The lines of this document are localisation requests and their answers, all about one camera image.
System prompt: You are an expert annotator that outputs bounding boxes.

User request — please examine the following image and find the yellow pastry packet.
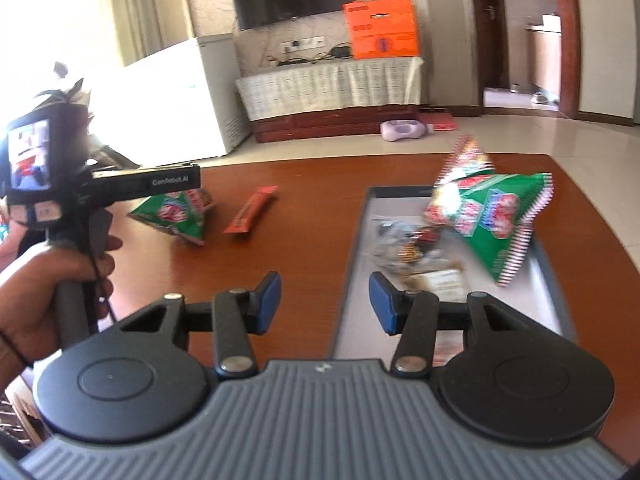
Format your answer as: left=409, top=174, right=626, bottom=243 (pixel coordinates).
left=400, top=267, right=469, bottom=307

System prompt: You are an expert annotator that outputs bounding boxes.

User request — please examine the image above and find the purple white bottle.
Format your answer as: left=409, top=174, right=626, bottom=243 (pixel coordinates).
left=379, top=119, right=435, bottom=141

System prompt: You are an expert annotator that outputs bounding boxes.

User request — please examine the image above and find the person's left hand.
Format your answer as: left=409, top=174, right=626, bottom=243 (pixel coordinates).
left=0, top=236, right=124, bottom=367

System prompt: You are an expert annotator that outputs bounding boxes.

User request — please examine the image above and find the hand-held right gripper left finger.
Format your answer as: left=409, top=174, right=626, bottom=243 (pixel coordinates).
left=120, top=271, right=282, bottom=380

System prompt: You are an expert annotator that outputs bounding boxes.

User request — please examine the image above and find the person's left forearm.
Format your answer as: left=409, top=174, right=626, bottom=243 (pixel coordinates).
left=0, top=334, right=36, bottom=397

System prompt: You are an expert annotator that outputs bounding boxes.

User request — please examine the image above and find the white wall socket strip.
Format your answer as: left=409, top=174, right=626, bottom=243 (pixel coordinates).
left=281, top=34, right=327, bottom=54

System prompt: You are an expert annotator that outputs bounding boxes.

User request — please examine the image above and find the wooden television cabinet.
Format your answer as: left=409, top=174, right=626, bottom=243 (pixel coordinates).
left=234, top=55, right=426, bottom=144

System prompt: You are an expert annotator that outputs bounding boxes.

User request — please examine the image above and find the brown wooden door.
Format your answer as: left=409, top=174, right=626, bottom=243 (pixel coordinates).
left=469, top=0, right=507, bottom=107

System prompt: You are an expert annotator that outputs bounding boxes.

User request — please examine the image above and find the orange-red snack bar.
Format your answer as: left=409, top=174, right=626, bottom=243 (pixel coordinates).
left=222, top=185, right=280, bottom=236

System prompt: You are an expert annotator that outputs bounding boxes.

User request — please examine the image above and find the white snack packet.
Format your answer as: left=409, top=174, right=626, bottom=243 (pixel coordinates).
left=374, top=216, right=426, bottom=262

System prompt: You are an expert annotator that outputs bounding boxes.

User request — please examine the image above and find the white chest freezer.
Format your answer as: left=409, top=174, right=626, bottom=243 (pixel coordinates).
left=106, top=33, right=252, bottom=169

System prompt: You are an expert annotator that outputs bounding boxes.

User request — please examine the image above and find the white lace cloth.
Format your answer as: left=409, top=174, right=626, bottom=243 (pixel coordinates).
left=234, top=55, right=426, bottom=122

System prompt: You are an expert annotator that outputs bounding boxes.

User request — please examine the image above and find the green snack bag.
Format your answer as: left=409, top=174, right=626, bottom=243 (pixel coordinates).
left=126, top=187, right=218, bottom=247
left=422, top=133, right=556, bottom=290

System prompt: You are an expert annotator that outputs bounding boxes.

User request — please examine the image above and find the grey box tray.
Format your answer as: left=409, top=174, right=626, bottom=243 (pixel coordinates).
left=326, top=185, right=577, bottom=362

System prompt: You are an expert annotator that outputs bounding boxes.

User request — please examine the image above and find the red flat mat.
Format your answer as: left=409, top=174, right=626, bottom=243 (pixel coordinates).
left=417, top=109, right=458, bottom=132

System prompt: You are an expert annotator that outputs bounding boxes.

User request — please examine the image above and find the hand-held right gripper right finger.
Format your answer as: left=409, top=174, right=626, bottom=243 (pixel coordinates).
left=368, top=271, right=528, bottom=379

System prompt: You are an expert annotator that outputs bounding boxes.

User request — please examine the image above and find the orange cardboard box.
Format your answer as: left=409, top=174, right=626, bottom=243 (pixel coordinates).
left=342, top=0, right=421, bottom=61

